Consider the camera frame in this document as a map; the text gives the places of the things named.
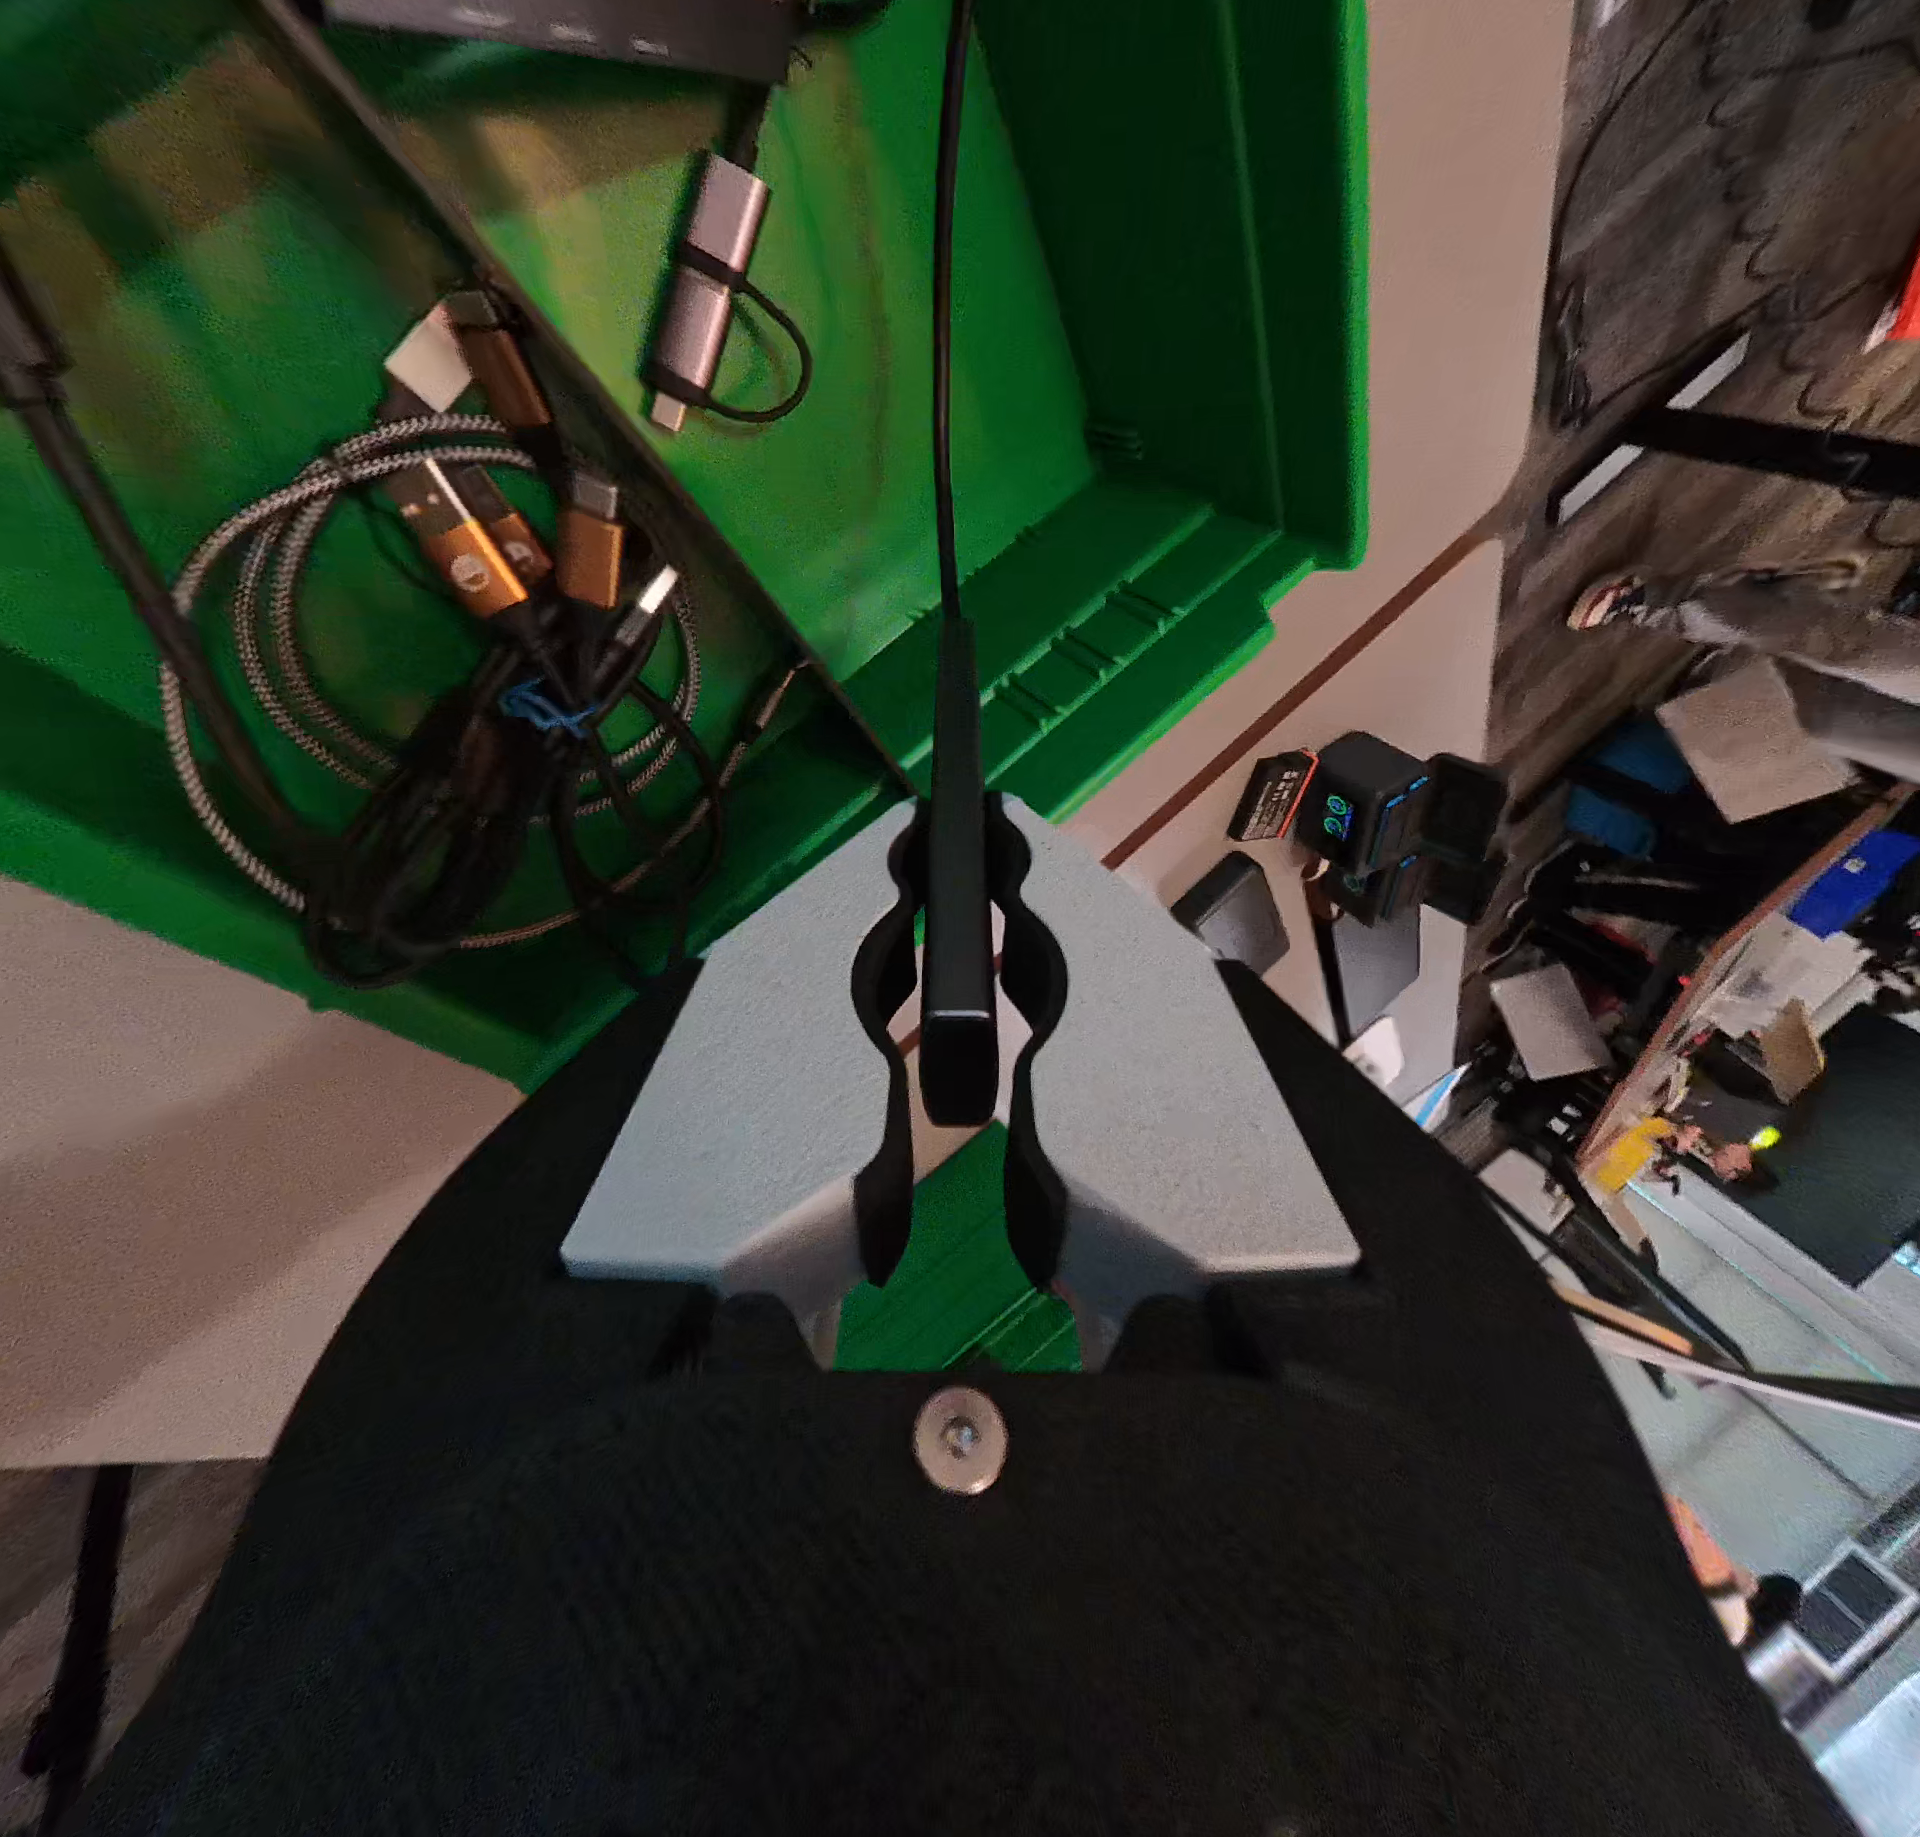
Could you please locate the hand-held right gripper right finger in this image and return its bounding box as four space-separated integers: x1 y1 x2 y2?
989 793 1365 1366

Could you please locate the grey braided cable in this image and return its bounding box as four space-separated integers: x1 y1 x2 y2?
157 306 705 956

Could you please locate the grey USB adapter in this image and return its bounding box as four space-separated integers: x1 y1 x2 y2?
647 157 815 435

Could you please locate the black power adapter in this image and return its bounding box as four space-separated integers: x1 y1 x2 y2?
1169 851 1292 974

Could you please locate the green storage bin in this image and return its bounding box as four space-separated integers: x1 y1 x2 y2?
0 0 1369 1373

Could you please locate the black battery charger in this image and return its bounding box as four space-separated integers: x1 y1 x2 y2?
1302 730 1509 926

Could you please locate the grey desk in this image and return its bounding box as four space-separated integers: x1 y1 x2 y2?
0 0 1593 1470

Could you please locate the black cable with long plug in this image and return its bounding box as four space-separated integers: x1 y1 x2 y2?
913 0 1007 1131

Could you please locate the black battery with red label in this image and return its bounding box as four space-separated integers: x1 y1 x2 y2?
1227 753 1322 847

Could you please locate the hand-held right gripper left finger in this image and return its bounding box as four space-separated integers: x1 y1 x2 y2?
562 801 919 1366

